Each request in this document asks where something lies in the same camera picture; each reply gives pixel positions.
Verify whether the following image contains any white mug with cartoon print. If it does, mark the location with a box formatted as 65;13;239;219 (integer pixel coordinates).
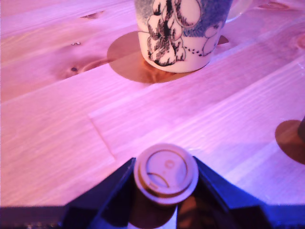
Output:
134;0;253;73

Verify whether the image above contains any brown coffee capsule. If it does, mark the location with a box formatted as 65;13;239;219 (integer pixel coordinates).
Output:
133;143;199;210

